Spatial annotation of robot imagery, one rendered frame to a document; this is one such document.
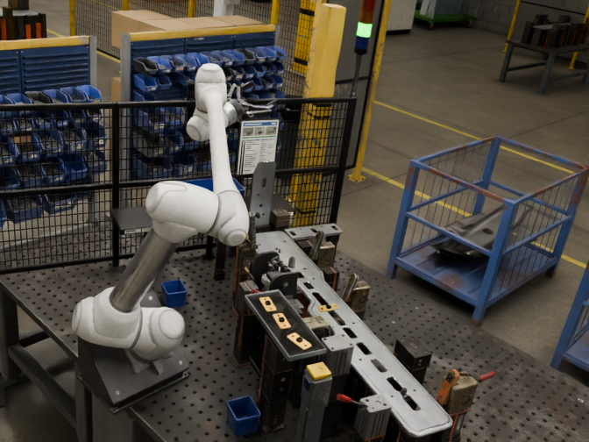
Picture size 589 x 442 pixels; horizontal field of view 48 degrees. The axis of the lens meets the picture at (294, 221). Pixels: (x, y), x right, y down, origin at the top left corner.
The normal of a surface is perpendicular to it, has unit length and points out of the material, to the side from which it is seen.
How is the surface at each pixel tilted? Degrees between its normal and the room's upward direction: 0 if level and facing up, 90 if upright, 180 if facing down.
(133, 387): 41
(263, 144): 90
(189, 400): 0
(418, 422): 0
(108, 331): 102
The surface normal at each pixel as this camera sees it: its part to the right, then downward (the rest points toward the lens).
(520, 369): 0.12, -0.89
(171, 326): 0.65, -0.39
